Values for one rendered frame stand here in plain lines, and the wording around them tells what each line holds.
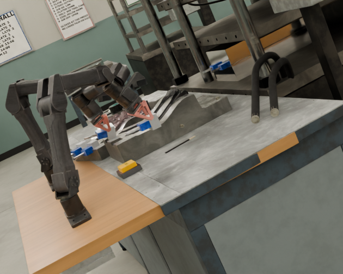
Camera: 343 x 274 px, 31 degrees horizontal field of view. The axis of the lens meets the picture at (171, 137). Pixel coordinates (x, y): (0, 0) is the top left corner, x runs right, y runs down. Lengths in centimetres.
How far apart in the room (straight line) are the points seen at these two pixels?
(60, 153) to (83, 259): 40
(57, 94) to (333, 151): 92
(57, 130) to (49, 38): 752
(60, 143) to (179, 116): 60
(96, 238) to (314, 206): 72
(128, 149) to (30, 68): 720
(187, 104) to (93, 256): 87
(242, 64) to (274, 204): 131
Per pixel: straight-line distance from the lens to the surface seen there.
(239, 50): 313
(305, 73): 277
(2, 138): 964
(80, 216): 202
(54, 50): 951
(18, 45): 950
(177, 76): 378
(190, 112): 245
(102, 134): 252
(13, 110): 256
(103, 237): 178
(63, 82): 207
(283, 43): 325
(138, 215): 180
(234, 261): 194
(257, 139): 199
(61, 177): 201
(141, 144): 239
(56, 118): 202
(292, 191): 198
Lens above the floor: 136
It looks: 13 degrees down
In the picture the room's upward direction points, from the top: 24 degrees counter-clockwise
